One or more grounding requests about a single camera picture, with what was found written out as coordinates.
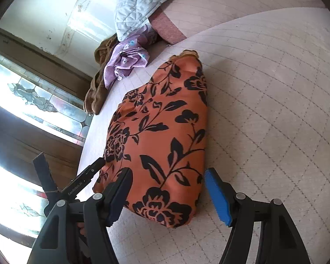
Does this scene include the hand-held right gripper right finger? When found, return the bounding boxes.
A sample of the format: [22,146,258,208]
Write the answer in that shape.
[204,167,303,264]

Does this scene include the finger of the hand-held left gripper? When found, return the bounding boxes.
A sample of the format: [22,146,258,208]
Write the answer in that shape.
[33,152,58,193]
[61,157,106,198]

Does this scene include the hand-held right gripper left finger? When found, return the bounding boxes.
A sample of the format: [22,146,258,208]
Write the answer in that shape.
[26,167,134,264]

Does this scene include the orange black floral garment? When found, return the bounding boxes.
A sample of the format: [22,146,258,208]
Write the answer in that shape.
[93,49,209,229]

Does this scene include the leaded glass door panel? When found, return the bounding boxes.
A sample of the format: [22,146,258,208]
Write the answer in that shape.
[0,157,53,240]
[0,52,94,146]

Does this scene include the brown fleece blanket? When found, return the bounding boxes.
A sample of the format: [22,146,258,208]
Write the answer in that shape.
[84,33,119,115]

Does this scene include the pink quilted bedspread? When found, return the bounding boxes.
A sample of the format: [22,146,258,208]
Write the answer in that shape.
[77,7,330,264]

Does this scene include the purple floral cloth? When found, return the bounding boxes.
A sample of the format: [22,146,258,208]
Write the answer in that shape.
[103,25,158,90]

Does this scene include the grey quilted pillow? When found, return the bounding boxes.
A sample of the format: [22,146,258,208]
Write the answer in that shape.
[114,0,198,42]

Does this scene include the wooden door frame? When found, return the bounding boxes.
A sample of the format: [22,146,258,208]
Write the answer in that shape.
[0,27,95,190]

